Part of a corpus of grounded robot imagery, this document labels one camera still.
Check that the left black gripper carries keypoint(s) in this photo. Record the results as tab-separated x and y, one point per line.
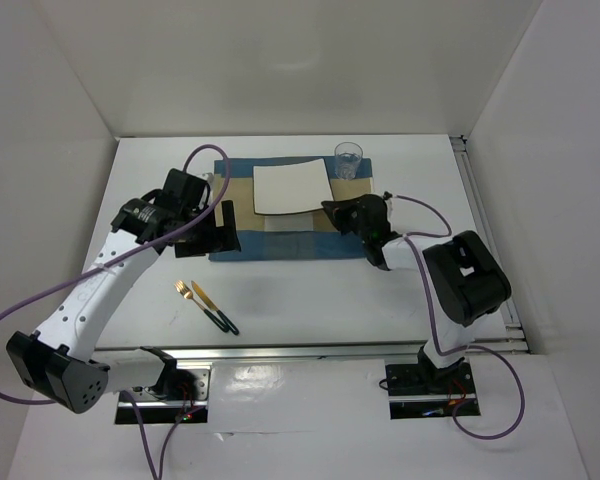
223	237

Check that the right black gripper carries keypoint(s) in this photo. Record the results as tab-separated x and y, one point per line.
337	211

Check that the gold fork green handle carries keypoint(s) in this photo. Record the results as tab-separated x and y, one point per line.
188	294

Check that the clear drinking glass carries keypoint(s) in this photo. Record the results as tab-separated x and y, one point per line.
347	158

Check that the white square plate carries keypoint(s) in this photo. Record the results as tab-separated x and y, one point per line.
291	189

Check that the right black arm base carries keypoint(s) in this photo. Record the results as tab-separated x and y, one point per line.
420	391

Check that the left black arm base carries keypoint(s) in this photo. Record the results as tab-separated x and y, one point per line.
178	394

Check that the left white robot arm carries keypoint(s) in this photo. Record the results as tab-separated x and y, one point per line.
56	360

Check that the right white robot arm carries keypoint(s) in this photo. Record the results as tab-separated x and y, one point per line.
461	279

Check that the gold knife green handle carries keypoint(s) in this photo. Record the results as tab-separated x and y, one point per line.
225	323

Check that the aluminium rail frame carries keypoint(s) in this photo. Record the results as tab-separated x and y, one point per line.
296	303

